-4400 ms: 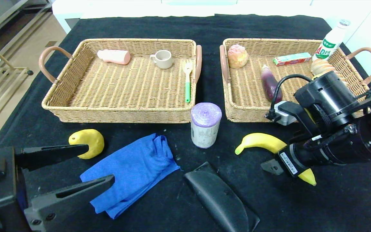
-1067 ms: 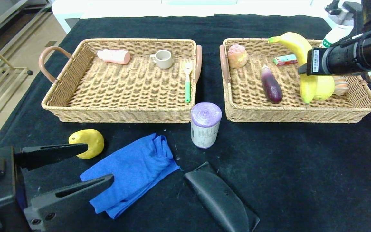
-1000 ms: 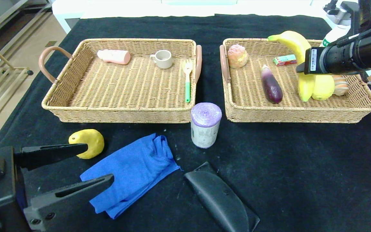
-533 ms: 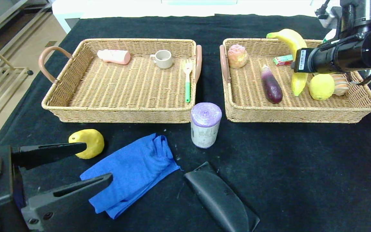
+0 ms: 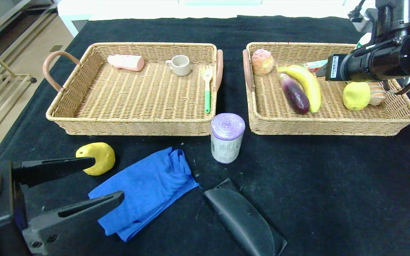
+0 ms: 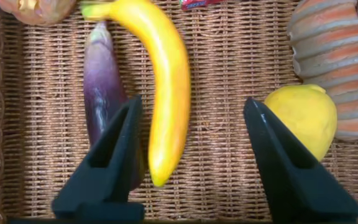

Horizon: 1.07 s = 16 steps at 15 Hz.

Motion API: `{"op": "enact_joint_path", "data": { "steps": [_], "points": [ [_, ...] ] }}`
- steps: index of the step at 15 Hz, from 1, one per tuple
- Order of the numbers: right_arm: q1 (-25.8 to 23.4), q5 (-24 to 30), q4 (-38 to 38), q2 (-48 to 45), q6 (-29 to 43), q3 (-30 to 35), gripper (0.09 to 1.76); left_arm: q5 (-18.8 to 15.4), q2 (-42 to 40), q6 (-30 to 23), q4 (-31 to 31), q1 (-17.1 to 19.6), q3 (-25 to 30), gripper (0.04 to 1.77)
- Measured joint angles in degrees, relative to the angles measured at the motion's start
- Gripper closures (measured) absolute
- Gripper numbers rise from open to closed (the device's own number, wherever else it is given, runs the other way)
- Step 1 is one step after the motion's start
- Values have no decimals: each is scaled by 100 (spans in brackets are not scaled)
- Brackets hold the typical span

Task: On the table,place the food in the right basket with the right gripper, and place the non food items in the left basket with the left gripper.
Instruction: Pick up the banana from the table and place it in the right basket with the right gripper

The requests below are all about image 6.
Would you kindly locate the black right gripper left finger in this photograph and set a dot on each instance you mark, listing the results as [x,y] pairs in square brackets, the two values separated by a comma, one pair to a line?
[110,174]

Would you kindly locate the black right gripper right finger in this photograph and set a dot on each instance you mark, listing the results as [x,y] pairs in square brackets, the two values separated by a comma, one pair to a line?
[284,174]

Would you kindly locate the purple toy eggplant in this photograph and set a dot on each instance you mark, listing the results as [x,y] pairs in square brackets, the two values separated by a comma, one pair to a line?
[101,81]

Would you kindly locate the yellow toy banana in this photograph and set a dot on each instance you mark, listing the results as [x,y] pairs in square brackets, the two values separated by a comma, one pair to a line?
[169,77]

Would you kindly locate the yellow toy lemon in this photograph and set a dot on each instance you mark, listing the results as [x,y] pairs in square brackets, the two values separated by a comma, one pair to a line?
[306,115]

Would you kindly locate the striped toy bread loaf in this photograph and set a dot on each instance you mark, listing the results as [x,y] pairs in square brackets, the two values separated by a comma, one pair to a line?
[331,46]

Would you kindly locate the pink toy bun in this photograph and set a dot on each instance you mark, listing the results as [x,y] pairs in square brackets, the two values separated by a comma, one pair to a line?
[42,12]

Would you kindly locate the green and red candy box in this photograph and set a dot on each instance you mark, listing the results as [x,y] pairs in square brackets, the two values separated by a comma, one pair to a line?
[194,3]

